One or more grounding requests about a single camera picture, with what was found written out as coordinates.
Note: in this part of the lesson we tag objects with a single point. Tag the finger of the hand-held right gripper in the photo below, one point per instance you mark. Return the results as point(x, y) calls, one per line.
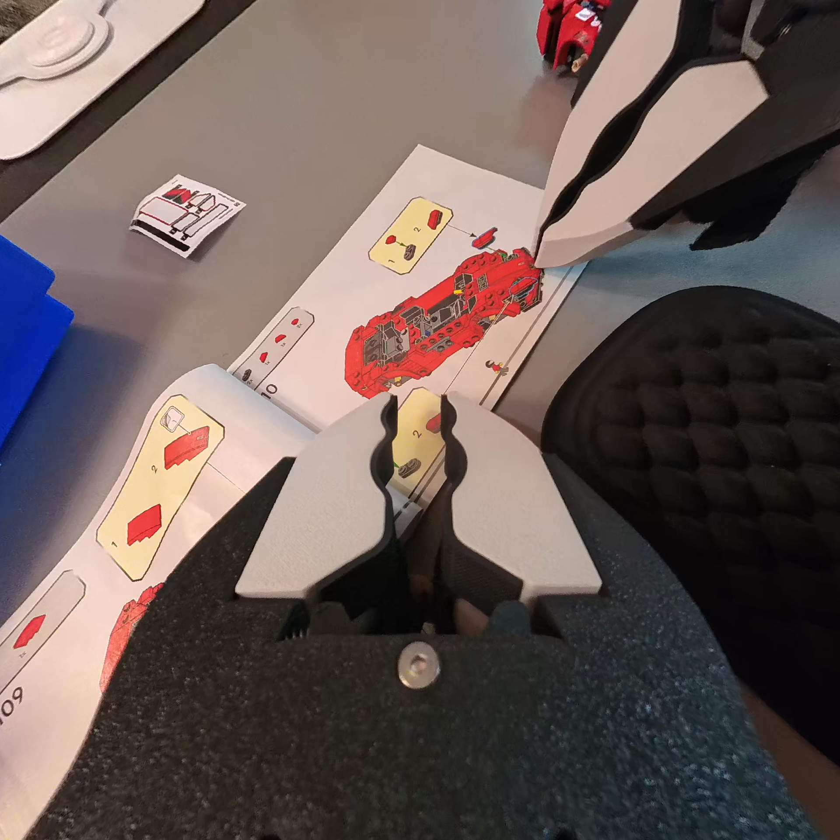
point(682, 151)
point(590, 111)

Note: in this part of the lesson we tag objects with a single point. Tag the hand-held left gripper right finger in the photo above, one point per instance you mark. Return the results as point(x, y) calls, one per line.
point(512, 518)

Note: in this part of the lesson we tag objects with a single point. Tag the lego instruction booklet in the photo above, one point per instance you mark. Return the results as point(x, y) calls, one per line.
point(394, 262)

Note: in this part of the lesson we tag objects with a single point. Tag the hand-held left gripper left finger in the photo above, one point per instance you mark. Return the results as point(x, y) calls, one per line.
point(315, 512)

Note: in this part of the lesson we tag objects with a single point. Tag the red lego car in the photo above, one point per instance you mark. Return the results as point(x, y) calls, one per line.
point(564, 33)

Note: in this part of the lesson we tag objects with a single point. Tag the empty blue plastic bin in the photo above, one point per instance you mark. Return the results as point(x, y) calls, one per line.
point(26, 315)

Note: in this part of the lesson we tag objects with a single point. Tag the black quilted wrist rest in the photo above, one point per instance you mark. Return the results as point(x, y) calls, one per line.
point(709, 407)

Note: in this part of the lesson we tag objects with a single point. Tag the white stand base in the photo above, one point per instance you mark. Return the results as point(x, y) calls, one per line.
point(98, 79)

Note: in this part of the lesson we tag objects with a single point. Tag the small sticker sheet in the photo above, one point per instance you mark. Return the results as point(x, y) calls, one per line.
point(184, 213)

